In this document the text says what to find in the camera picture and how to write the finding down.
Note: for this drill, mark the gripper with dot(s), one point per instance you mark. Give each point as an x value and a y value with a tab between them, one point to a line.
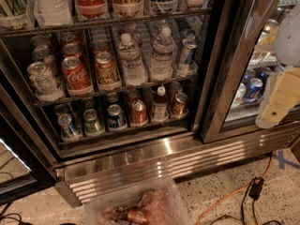
289	42

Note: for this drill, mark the clear water bottle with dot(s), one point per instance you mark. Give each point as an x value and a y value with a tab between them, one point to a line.
131	60
162	56

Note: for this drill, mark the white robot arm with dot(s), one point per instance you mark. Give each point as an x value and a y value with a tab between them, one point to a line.
287	44

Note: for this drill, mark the blue pepsi can right fridge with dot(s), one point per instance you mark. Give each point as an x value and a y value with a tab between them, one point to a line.
254	87

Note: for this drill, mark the red can bottom shelf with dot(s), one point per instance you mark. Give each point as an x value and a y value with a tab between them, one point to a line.
138	116

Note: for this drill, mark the blue can bottom shelf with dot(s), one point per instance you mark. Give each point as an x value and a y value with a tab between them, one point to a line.
116	118

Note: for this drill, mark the green can bottom shelf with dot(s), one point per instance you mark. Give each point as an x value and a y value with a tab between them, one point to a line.
92	126

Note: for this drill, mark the red coca-cola bottle top shelf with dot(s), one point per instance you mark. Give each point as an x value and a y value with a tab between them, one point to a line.
90	8

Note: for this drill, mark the white bottle top shelf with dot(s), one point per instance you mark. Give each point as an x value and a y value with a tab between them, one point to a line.
52	12

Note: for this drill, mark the black power adapter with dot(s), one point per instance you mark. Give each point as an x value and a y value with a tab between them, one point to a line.
256	189

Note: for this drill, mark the copper can bottom right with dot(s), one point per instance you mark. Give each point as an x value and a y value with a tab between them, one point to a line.
180	105

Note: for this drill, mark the blue white slim can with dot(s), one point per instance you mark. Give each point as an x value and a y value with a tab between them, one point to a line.
185	65

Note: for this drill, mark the clear plastic bin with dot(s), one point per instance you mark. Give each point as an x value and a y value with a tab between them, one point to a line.
160	197

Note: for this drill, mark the orange soda can front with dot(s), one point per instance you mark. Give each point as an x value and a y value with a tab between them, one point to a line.
107	74

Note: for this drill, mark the red can in bin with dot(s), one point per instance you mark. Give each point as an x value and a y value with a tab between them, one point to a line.
138	216

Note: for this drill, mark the red coca-cola can front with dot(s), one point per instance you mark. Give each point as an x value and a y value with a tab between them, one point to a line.
76	76

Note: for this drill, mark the red coca-cola can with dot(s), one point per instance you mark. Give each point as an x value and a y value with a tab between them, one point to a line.
76	76
72	50

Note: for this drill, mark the blue white can bottom left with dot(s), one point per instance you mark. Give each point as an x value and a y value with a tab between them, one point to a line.
69	131

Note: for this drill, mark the white silver can front left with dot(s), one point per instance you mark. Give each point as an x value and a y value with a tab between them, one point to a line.
47	87

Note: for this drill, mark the steel fridge door frame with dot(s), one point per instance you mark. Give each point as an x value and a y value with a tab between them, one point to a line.
239	24

